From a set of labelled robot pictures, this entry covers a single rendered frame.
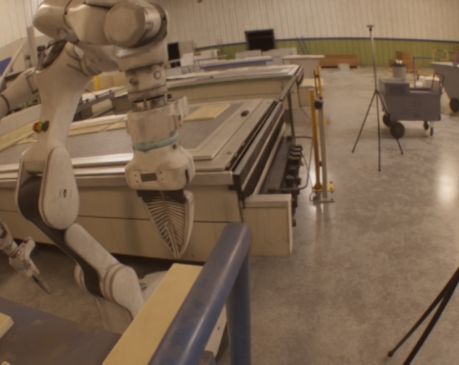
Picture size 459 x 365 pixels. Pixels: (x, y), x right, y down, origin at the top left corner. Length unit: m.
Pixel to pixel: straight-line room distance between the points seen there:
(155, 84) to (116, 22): 0.11
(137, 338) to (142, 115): 0.34
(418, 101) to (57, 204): 4.81
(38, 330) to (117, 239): 1.71
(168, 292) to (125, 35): 0.44
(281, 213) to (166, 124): 1.44
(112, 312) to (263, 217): 0.95
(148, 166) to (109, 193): 1.70
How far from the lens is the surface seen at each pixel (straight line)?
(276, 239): 1.97
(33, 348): 0.68
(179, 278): 0.68
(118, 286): 1.27
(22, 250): 1.36
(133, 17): 0.47
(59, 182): 1.04
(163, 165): 0.50
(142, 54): 0.48
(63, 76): 1.11
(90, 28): 0.53
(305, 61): 8.91
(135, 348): 0.56
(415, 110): 5.23
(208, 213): 1.95
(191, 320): 0.22
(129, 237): 2.28
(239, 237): 0.30
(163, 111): 0.49
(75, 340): 0.65
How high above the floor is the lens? 1.46
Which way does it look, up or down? 22 degrees down
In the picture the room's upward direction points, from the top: 8 degrees counter-clockwise
